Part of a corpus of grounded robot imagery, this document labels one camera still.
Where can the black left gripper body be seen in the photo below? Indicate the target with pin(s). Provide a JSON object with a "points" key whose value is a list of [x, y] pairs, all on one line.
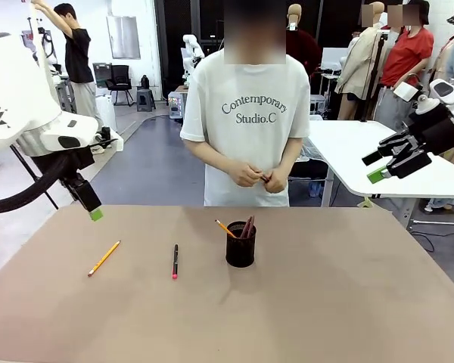
{"points": [[84, 191]]}

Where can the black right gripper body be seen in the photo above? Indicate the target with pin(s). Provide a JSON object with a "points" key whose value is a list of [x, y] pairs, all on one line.
{"points": [[439, 128]]}

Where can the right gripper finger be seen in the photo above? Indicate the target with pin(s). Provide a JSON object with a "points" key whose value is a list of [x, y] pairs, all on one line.
{"points": [[391, 145], [405, 164]]}

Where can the black pen pink ends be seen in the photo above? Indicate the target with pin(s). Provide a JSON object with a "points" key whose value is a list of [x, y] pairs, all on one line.
{"points": [[175, 261]]}

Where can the dark red pen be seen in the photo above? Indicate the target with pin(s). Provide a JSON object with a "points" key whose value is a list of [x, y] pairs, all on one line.
{"points": [[265, 178], [245, 228], [251, 226]]}

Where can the person's right forearm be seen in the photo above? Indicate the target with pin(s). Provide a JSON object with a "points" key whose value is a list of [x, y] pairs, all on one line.
{"points": [[208, 155]]}

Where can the small white background robot arm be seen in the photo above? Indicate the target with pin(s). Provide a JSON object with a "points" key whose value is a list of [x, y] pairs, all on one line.
{"points": [[192, 49]]}

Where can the person's left forearm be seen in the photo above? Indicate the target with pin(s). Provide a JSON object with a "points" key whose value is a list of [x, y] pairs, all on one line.
{"points": [[291, 155]]}

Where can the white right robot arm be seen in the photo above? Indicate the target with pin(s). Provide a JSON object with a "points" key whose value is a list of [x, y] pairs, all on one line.
{"points": [[448, 92]]}

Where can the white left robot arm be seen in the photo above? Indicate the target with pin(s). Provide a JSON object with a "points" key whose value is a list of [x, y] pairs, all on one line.
{"points": [[19, 87]]}

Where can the black mesh pen holder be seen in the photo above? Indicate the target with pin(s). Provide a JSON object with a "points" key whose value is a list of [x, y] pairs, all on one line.
{"points": [[241, 251]]}

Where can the person's left hand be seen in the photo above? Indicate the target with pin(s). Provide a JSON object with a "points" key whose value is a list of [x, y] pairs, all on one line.
{"points": [[278, 181]]}

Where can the person's right hand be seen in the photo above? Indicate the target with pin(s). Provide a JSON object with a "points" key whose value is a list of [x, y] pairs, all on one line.
{"points": [[247, 175]]}

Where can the yellow pencil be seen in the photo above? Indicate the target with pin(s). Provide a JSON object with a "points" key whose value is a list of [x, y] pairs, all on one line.
{"points": [[104, 259], [224, 227]]}

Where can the white work table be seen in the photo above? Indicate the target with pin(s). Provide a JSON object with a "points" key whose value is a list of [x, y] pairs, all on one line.
{"points": [[344, 151]]}

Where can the black stand leg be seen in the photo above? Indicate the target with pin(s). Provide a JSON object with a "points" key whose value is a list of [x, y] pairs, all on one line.
{"points": [[34, 175]]}

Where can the person in red shirt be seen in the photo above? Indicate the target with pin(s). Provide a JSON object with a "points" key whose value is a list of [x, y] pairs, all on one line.
{"points": [[406, 56]]}

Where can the mannequin with beige coat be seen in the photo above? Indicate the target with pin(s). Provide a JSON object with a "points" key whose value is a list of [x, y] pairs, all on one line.
{"points": [[357, 64]]}

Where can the grey plastic stool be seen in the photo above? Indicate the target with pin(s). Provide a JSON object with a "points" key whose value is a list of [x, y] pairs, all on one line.
{"points": [[146, 100]]}

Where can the black office chair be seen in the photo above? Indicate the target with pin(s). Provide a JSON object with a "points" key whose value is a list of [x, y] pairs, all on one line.
{"points": [[120, 83]]}

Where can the black bag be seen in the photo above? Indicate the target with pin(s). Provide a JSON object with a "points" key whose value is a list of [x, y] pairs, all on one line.
{"points": [[145, 82]]}

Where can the computer case with lights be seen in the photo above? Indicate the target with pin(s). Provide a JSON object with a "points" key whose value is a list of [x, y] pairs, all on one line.
{"points": [[176, 106]]}

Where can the mannequin with dark red garment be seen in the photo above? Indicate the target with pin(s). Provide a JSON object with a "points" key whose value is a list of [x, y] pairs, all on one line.
{"points": [[304, 45]]}

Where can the person in black t-shirt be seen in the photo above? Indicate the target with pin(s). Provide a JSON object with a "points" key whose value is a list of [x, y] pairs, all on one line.
{"points": [[77, 56]]}

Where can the white printed t-shirt torso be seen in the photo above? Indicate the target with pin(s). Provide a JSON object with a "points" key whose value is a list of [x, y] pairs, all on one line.
{"points": [[246, 94]]}

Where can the black camera tripod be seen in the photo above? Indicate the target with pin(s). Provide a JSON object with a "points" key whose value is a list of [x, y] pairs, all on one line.
{"points": [[374, 75]]}

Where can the white wall poster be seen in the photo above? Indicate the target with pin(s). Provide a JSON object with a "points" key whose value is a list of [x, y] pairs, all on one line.
{"points": [[123, 38]]}

